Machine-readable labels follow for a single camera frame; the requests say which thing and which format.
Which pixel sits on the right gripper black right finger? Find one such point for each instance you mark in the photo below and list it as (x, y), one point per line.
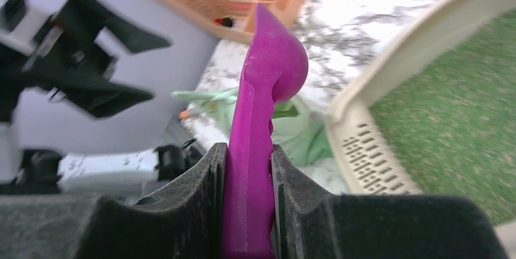
(314, 223)

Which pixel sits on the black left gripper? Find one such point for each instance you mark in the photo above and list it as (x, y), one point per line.
(73, 63)

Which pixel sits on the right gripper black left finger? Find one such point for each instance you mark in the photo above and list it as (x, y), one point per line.
(179, 220)

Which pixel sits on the beige plastic litter box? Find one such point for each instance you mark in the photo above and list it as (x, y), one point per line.
(366, 161)

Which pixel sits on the green litter bag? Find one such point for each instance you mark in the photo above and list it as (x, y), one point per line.
(298, 130)

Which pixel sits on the purple plastic litter scoop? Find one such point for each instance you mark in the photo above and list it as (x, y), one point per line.
(274, 70)

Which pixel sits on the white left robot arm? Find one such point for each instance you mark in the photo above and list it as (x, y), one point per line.
(48, 171)

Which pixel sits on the green litter pellets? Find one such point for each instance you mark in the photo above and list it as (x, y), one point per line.
(452, 126)

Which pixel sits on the orange marker pen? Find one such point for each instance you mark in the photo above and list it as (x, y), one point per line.
(195, 110)

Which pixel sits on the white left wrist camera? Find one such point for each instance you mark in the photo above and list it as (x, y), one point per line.
(20, 22)

